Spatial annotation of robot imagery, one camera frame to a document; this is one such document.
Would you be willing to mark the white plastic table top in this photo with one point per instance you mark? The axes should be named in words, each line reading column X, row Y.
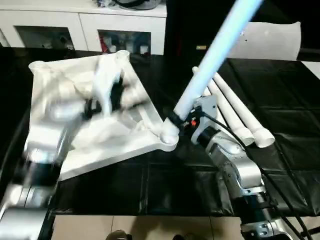
column 112, row 142

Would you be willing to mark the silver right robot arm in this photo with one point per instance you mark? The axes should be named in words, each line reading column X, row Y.
column 237, row 162

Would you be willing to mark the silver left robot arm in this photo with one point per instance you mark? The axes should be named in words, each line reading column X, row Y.
column 42, row 140

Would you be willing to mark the red packet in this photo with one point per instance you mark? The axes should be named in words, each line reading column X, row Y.
column 101, row 42

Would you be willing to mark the black table mat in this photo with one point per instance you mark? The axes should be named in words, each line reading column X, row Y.
column 162, row 185

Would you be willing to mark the black box with gold label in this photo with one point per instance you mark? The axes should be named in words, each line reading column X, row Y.
column 182, row 27

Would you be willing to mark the grey helmet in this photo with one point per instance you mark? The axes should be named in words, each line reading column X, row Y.
column 140, row 3

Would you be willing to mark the black tangled items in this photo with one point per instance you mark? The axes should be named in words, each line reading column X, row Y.
column 103, row 2

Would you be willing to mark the white glass-door cabinet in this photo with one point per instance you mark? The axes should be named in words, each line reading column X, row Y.
column 50, row 22

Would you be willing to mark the white bag with round fitting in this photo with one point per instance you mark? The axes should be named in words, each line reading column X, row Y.
column 270, row 40

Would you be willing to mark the dark robot right foot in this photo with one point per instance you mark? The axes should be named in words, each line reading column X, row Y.
column 183, row 237

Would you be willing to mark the dark robot foot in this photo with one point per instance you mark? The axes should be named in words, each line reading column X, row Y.
column 118, row 235
column 183, row 237

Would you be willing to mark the dark robot left foot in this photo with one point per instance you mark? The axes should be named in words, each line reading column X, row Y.
column 118, row 235

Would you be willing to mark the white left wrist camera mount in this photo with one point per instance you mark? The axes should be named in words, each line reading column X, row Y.
column 105, row 82

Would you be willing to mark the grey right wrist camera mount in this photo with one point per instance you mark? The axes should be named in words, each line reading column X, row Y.
column 207, row 107

